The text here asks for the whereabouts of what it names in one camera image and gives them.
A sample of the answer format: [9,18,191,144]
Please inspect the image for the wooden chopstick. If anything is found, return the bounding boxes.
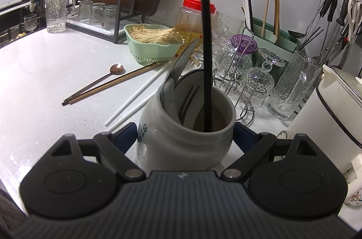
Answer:
[69,62,162,104]

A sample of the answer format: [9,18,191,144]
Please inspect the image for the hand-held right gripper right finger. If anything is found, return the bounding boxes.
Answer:
[220,122,329,183]

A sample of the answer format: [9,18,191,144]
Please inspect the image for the white ceramic mug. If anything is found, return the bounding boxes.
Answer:
[136,69,237,172]

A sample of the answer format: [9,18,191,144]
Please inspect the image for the black kitchen sink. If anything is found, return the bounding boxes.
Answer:
[0,21,46,47]

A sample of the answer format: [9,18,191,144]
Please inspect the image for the small clear glass tumbler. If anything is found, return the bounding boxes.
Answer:
[103,5,119,30]
[78,0,94,25]
[91,2,106,25]

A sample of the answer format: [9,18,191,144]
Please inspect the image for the white chopstick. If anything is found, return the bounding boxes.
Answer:
[104,61,174,127]
[107,88,162,133]

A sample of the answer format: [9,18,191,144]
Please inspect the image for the person's dark fleece clothing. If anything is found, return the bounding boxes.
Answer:
[0,188,26,239]

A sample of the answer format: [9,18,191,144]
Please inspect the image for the white electric cooking pot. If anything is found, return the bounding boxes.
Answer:
[276,64,362,174]

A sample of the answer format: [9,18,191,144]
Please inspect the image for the small steel ladle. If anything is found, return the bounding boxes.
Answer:
[288,29,306,39]

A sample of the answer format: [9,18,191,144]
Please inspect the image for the wire glass rack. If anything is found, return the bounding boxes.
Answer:
[189,27,269,126]

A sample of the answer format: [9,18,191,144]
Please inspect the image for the enoki mushroom bundle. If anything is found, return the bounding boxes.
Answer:
[129,23,183,44]

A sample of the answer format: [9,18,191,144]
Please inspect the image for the green plastic basket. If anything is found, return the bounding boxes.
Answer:
[124,24,185,64]

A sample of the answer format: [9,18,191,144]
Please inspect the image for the bunch of assorted chopsticks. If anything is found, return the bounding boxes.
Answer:
[240,0,281,44]

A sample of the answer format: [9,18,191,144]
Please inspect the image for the small glass cup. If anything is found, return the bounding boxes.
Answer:
[23,14,38,32]

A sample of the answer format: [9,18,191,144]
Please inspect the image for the large textured glass mug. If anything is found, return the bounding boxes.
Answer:
[45,0,76,34]

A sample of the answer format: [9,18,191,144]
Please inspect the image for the white ceramic spoon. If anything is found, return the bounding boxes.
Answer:
[160,78,176,118]

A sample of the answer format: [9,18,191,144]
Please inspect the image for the red lid plastic jar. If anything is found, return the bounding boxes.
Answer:
[176,0,217,43]

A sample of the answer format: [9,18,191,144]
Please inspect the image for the row of hanging utensils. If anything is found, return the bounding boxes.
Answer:
[294,0,362,70]

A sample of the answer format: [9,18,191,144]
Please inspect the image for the white rack drip tray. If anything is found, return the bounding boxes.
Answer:
[66,16,125,40]

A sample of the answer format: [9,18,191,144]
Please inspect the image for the purple plastic lid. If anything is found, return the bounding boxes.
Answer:
[230,34,258,54]

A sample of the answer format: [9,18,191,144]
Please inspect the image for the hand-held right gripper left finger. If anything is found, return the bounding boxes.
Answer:
[42,122,147,182]

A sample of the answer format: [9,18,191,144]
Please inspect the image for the tall textured glass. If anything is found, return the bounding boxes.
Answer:
[267,51,323,120]

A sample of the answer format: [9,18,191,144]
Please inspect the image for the inverted stemmed glass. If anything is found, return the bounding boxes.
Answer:
[235,48,286,108]

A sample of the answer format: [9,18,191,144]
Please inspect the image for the copper spoon black handle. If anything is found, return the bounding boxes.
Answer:
[66,63,125,104]

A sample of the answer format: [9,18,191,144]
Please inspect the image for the steel spoon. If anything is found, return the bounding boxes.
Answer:
[169,38,200,87]

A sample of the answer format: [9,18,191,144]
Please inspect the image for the green utensil holder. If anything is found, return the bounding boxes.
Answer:
[249,17,307,59]

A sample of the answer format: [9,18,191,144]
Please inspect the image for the white handled scissors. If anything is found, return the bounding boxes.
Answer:
[346,0,362,44]

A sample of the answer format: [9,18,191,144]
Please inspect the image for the patterned glass mug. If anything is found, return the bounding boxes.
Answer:
[211,11,245,59]

